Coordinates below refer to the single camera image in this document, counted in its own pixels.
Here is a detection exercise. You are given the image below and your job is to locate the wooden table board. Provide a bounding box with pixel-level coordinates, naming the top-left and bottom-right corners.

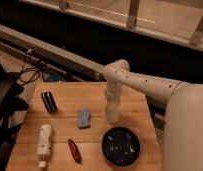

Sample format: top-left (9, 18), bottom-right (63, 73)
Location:
top-left (6, 82), bottom-right (162, 171)

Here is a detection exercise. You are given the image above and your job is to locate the blue sponge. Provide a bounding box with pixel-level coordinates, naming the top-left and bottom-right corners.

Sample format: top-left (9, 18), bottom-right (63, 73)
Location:
top-left (78, 108), bottom-right (91, 129)

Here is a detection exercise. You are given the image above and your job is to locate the dark blue plate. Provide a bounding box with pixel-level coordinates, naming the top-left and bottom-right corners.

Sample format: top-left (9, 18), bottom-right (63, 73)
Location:
top-left (101, 127), bottom-right (140, 167)

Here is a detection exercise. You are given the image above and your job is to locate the black cable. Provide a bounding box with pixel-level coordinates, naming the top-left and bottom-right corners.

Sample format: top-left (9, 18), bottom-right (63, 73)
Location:
top-left (17, 47), bottom-right (46, 85)

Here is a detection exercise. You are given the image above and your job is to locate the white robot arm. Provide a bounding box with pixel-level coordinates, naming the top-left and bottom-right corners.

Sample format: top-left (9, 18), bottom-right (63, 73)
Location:
top-left (102, 59), bottom-right (203, 171)

